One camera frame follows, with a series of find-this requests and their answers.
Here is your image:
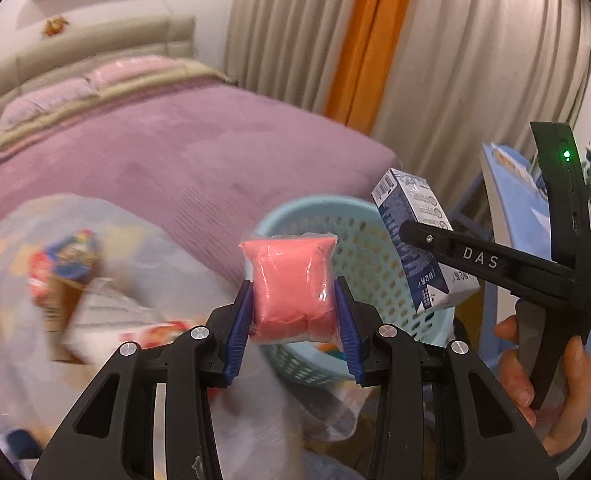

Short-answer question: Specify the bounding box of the blue desk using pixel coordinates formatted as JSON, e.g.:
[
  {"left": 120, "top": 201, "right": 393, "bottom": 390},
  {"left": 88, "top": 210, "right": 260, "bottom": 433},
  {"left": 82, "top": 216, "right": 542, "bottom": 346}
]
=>
[{"left": 480, "top": 141, "right": 556, "bottom": 261}]

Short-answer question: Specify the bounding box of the orange-edged booklet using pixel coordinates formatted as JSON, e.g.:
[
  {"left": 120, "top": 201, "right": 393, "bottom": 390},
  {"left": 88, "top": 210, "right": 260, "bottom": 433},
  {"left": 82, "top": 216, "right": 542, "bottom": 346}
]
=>
[{"left": 490, "top": 143, "right": 532, "bottom": 173}]

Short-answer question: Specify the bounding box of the brown cardboard piece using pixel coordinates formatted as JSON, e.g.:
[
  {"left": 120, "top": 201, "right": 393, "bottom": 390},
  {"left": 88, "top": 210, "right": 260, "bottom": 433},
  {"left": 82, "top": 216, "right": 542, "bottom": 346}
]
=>
[{"left": 39, "top": 275, "right": 107, "bottom": 363}]

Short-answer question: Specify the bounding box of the light blue plastic basket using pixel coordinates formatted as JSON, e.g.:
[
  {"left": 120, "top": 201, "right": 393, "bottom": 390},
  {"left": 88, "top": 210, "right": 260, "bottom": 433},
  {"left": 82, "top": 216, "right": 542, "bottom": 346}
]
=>
[{"left": 252, "top": 195, "right": 456, "bottom": 387}]

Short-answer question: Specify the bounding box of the blue white milk carton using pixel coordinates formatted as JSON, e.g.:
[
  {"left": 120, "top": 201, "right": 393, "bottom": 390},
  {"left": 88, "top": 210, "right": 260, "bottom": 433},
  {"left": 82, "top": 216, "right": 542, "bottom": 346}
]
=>
[{"left": 371, "top": 168, "right": 481, "bottom": 315}]

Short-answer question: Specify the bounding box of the orange curtain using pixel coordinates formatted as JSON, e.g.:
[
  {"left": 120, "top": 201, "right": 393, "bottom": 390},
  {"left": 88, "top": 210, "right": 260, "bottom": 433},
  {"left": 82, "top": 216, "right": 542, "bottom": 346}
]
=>
[{"left": 324, "top": 0, "right": 419, "bottom": 134}]

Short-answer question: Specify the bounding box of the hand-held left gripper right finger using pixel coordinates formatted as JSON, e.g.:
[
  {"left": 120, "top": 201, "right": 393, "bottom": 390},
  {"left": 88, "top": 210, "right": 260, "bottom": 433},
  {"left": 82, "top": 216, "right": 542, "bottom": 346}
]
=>
[{"left": 333, "top": 276, "right": 561, "bottom": 480}]

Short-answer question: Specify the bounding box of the pink soft packet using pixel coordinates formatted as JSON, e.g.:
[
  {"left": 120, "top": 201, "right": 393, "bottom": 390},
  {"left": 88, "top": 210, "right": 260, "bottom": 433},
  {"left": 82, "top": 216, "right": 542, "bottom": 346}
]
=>
[{"left": 238, "top": 232, "right": 339, "bottom": 346}]

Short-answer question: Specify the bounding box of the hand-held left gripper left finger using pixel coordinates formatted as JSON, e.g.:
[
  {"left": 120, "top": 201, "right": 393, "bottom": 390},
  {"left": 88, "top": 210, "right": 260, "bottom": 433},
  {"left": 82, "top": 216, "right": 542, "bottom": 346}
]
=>
[{"left": 32, "top": 280, "right": 254, "bottom": 480}]

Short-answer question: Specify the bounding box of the pink pillow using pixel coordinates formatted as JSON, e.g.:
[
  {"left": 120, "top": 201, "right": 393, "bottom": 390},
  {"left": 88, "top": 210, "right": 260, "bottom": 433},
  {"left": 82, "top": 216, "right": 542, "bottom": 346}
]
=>
[
  {"left": 0, "top": 77, "right": 100, "bottom": 137},
  {"left": 82, "top": 55, "right": 196, "bottom": 97}
]

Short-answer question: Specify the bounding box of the beige curtain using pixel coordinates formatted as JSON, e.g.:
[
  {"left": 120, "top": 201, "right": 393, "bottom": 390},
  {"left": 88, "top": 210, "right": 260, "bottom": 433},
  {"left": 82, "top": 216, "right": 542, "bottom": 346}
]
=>
[
  {"left": 224, "top": 0, "right": 371, "bottom": 117},
  {"left": 370, "top": 0, "right": 591, "bottom": 202}
]

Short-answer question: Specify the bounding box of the plaid cloth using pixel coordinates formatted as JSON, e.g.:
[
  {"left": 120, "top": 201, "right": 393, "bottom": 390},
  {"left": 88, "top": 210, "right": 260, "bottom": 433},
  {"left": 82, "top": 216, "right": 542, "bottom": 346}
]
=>
[{"left": 299, "top": 374, "right": 377, "bottom": 442}]

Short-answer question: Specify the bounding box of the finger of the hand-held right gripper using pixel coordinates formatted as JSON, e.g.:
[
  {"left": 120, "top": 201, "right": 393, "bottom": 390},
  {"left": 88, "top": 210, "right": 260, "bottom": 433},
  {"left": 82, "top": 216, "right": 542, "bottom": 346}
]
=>
[{"left": 399, "top": 220, "right": 569, "bottom": 306}]

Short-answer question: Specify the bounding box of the beige padded headboard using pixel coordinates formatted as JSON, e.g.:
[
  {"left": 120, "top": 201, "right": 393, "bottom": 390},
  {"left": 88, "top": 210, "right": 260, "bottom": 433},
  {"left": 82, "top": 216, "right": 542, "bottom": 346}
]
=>
[{"left": 0, "top": 15, "right": 196, "bottom": 111}]

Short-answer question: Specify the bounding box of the bed with purple blanket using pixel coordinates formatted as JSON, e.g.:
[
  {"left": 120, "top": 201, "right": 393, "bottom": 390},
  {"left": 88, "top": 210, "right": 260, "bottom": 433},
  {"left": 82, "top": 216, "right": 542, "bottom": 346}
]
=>
[{"left": 0, "top": 55, "right": 403, "bottom": 291}]

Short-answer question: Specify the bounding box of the person's right hand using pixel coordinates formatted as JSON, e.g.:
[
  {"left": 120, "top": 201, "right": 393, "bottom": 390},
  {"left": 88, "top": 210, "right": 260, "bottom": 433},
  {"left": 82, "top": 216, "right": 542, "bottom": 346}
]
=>
[{"left": 494, "top": 316, "right": 591, "bottom": 458}]

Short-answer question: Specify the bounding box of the red white packet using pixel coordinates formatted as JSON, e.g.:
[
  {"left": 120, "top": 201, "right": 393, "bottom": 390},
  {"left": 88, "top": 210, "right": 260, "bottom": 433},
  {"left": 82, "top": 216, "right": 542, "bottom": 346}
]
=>
[{"left": 119, "top": 319, "right": 192, "bottom": 352}]

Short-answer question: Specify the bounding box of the orange plush toy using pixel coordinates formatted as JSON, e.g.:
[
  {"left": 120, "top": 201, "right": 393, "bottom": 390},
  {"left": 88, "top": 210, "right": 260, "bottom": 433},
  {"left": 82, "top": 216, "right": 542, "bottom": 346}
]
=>
[{"left": 42, "top": 16, "right": 71, "bottom": 39}]

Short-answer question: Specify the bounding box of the colourful snack packet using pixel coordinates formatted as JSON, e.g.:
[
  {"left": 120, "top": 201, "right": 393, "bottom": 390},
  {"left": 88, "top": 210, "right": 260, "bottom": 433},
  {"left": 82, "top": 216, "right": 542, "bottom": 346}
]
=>
[{"left": 29, "top": 229, "right": 102, "bottom": 306}]

